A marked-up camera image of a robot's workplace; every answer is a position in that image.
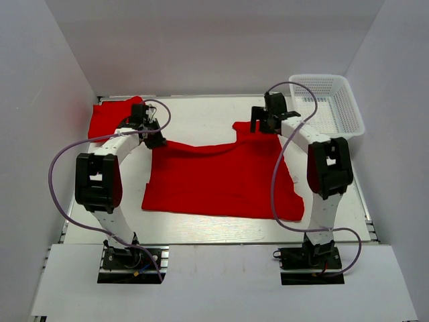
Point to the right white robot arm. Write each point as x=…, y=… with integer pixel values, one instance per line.
x=328, y=172

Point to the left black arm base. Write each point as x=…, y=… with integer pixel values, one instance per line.
x=132, y=266

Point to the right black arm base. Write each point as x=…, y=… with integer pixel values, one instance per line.
x=310, y=265

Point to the red t-shirt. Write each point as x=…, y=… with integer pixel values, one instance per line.
x=239, y=179
x=108, y=115

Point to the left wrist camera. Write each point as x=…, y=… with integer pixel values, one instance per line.
x=150, y=111

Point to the white plastic basket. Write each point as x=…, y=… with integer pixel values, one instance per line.
x=338, y=114

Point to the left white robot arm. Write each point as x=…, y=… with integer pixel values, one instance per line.
x=98, y=184

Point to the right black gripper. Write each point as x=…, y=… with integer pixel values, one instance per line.
x=260, y=120

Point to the folded red t-shirt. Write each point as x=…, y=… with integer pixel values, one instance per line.
x=108, y=115

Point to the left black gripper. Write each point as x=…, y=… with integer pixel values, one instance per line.
x=153, y=139

